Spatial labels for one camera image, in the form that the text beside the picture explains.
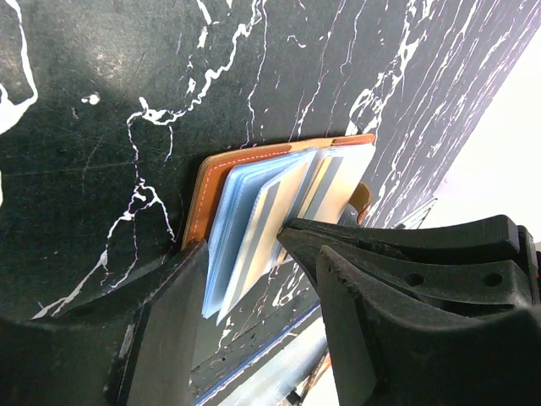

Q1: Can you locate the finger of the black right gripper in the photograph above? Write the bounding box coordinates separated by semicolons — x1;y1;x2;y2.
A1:
278;225;533;317
291;215;520;254

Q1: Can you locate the beige card grey stripe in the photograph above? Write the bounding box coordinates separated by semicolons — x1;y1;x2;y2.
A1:
297;144;375;224

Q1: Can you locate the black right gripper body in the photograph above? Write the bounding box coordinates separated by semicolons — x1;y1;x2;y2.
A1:
517;225;540;305

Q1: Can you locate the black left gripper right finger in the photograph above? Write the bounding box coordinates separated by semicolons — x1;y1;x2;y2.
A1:
316;246;540;405

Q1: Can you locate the brown leather card holder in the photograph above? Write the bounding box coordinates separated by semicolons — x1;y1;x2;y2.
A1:
183;134;375;319

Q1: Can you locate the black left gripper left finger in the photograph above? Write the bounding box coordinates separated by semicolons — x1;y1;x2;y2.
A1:
1;241;209;405

